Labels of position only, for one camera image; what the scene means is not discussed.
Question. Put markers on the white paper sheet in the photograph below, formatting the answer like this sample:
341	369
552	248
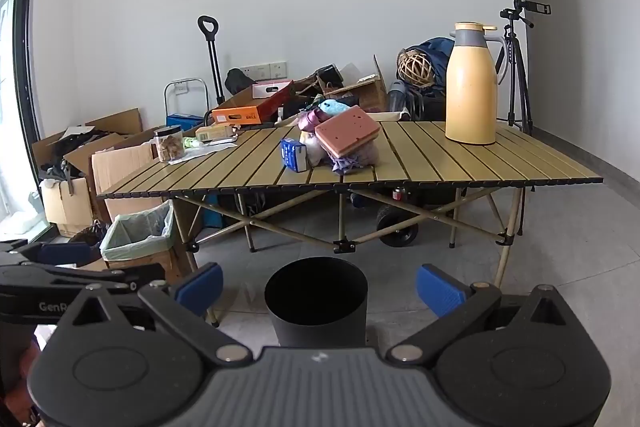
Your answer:
205	153

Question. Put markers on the red canister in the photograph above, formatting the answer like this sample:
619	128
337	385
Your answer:
398	193

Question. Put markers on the yellow thermos jug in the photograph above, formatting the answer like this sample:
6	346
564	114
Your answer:
470	97

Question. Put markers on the black door frame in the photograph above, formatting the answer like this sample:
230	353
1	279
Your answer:
22	72

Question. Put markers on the pink satin scrunchie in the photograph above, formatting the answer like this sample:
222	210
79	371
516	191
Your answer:
309	121

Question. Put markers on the brown printed cardboard box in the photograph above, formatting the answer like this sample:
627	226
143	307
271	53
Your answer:
367	94

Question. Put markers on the white wall outlet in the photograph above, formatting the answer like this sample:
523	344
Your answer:
181	88
247	71
262	70
278	68

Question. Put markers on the cardboard box green liner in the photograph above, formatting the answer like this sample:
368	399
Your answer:
135	232

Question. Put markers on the dark clothes pile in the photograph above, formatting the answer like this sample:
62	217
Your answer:
70	152

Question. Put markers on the orange cardboard box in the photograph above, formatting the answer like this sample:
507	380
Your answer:
240	113

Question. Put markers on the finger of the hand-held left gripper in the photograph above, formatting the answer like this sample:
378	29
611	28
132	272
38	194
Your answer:
65	253
120	281

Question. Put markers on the black camera tripod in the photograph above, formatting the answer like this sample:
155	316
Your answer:
512	14

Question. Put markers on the black pouch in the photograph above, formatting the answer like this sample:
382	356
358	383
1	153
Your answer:
328	76

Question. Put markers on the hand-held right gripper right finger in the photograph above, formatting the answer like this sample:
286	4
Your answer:
440	289

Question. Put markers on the light blue fluffy cloth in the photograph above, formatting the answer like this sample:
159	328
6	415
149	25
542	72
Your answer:
336	107

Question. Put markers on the olive slatted folding table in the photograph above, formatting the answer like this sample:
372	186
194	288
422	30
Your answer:
450	157

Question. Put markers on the snack jar black lid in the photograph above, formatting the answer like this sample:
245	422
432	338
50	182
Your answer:
169	147

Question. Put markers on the small green bottle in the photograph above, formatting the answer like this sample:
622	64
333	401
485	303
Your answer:
191	142

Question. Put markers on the blue tissue packet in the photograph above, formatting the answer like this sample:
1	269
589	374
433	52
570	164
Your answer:
294	155

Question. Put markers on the woven rattan ball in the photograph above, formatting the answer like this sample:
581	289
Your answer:
414	68

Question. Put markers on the beige medicine box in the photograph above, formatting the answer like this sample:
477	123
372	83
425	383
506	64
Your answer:
215	133

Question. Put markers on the silver foil packet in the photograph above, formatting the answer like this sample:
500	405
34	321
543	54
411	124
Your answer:
224	140

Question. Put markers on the blue storage box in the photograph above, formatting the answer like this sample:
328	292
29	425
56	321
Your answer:
184	122

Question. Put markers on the purple fluffy cloth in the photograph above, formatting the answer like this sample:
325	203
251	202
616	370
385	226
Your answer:
352	163

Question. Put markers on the teal box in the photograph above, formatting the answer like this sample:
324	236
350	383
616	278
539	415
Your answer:
212	209

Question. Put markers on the blue fabric bag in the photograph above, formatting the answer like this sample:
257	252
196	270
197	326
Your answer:
437	57

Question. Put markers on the black suitcase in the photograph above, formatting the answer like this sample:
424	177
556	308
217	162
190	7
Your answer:
430	104

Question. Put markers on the large open cardboard box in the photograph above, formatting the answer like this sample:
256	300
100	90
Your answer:
115	122

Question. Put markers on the grey water bottle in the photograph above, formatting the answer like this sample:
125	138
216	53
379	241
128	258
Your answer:
396	96

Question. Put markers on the black backpack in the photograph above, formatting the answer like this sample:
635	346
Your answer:
239	81

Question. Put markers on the pink foam sponge block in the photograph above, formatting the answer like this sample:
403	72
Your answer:
347	129

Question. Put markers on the black cylindrical bin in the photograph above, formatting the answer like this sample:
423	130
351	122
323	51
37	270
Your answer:
315	292

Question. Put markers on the corrugated cardboard box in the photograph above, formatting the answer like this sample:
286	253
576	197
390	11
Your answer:
120	167

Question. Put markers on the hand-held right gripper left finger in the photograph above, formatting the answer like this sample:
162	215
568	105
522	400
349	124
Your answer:
200	288

